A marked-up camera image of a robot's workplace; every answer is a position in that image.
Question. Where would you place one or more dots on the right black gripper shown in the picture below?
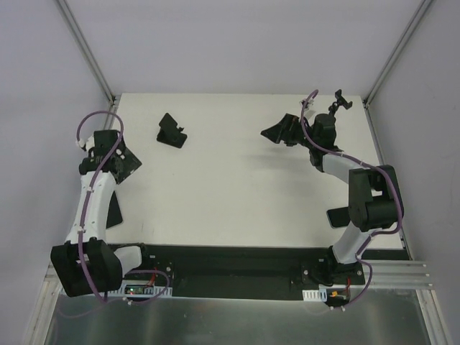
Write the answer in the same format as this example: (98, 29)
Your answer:
(290, 128)

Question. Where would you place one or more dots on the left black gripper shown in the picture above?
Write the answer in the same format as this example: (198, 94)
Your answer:
(122, 164)

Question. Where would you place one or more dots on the black smartphone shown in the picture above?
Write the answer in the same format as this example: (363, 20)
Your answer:
(338, 217)
(114, 216)

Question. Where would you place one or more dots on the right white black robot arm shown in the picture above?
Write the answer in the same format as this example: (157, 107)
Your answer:
(374, 203)

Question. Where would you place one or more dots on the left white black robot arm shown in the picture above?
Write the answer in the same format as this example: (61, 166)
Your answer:
(85, 263)

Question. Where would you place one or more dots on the black round-base clamp phone stand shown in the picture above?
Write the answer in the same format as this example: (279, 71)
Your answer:
(339, 106)

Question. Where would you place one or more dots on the black folding phone stand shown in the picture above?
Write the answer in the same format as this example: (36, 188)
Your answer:
(170, 133)

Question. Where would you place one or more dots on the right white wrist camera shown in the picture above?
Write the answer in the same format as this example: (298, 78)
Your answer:
(308, 109)

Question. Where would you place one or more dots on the left aluminium frame post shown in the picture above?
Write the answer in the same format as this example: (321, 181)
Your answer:
(84, 48)

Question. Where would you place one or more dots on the aluminium frame post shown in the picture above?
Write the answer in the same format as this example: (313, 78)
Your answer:
(84, 48)
(407, 34)

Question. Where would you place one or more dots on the left white slotted cable duct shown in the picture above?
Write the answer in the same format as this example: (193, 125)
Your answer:
(132, 290)

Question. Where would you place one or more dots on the white slotted cable duct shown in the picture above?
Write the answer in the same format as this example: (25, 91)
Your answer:
(319, 295)
(132, 290)

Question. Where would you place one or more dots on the right white slotted cable duct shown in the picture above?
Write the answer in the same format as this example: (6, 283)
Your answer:
(319, 295)

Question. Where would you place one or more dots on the front aluminium rail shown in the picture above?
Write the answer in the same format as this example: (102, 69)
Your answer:
(387, 272)

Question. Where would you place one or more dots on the right aluminium frame post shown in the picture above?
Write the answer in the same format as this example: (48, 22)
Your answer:
(407, 34)

